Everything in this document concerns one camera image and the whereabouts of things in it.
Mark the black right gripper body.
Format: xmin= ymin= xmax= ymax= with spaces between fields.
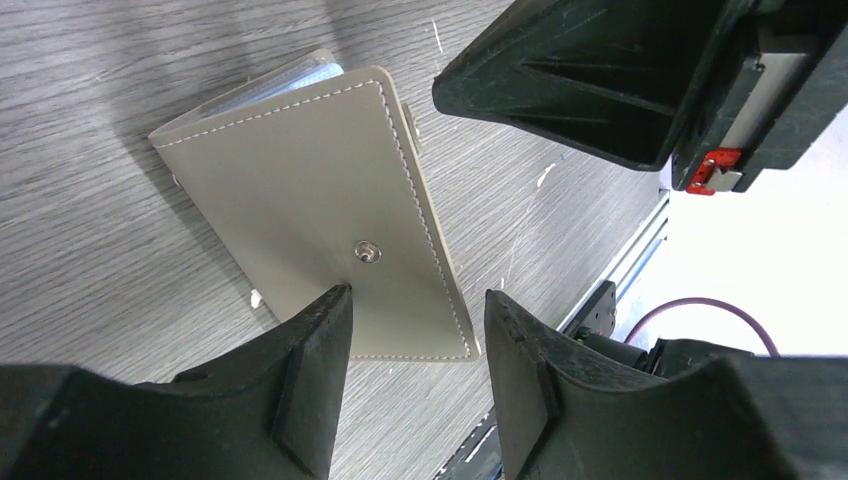
xmin=669 ymin=1 xmax=847 ymax=196

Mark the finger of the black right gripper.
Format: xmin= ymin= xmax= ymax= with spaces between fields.
xmin=432 ymin=0 xmax=736 ymax=171

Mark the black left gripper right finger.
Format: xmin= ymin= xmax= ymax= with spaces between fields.
xmin=483 ymin=289 xmax=848 ymax=480

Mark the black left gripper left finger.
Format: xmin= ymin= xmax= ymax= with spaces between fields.
xmin=1 ymin=285 xmax=353 ymax=479

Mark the grey card holder wallet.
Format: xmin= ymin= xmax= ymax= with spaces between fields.
xmin=149 ymin=49 xmax=480 ymax=362

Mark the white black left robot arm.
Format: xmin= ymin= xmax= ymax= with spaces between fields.
xmin=1 ymin=285 xmax=847 ymax=479

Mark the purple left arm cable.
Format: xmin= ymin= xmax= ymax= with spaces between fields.
xmin=622 ymin=296 xmax=782 ymax=359

